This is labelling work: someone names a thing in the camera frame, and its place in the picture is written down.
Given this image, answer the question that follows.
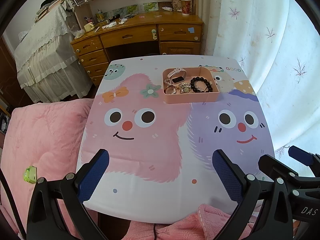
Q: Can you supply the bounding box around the white floral curtain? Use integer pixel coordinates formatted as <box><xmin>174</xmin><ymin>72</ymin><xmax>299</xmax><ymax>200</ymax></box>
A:
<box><xmin>196</xmin><ymin>0</ymin><xmax>319</xmax><ymax>177</ymax></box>

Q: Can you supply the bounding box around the red patterned paper cup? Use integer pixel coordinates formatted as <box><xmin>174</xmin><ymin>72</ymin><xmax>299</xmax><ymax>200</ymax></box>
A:
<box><xmin>180</xmin><ymin>0</ymin><xmax>191</xmax><ymax>16</ymax></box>

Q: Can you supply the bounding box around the gold rhinestone hair comb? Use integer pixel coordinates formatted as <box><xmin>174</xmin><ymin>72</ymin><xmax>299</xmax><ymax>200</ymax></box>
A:
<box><xmin>178</xmin><ymin>83</ymin><xmax>193</xmax><ymax>94</ymax></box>

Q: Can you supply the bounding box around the black bead bracelet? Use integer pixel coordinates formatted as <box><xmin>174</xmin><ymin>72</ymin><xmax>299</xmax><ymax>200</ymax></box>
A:
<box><xmin>190</xmin><ymin>76</ymin><xmax>214</xmax><ymax>93</ymax></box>

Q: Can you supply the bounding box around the white lace covered furniture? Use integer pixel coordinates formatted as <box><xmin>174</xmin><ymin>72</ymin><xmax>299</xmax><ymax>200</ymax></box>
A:
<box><xmin>14</xmin><ymin>5</ymin><xmax>93</xmax><ymax>103</ymax></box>

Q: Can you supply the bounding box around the pink open tray box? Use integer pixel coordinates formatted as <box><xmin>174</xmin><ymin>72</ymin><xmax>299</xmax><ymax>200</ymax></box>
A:
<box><xmin>162</xmin><ymin>67</ymin><xmax>220</xmax><ymax>104</ymax></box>

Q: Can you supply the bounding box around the white strap smartwatch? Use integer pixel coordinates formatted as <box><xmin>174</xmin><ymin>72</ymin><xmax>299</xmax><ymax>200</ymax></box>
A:
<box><xmin>167</xmin><ymin>68</ymin><xmax>187</xmax><ymax>84</ymax></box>

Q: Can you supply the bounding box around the brown wooden door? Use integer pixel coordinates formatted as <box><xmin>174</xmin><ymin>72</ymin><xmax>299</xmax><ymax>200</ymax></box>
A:
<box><xmin>0</xmin><ymin>36</ymin><xmax>33</xmax><ymax>108</ymax></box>

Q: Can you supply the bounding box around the red glass bead bracelet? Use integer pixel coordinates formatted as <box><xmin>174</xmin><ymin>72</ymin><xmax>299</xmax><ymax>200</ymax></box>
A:
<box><xmin>163</xmin><ymin>78</ymin><xmax>179</xmax><ymax>95</ymax></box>

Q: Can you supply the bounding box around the green small object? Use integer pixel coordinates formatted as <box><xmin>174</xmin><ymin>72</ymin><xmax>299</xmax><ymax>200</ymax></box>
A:
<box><xmin>23</xmin><ymin>166</ymin><xmax>37</xmax><ymax>184</ymax></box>

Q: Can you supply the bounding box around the white tube on desk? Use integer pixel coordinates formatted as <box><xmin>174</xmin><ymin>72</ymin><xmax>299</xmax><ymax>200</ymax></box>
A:
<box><xmin>162</xmin><ymin>7</ymin><xmax>173</xmax><ymax>12</ymax></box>

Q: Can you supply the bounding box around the wooden desk with drawers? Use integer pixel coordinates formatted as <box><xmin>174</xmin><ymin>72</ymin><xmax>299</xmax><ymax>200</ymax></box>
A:
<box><xmin>71</xmin><ymin>11</ymin><xmax>203</xmax><ymax>86</ymax></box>

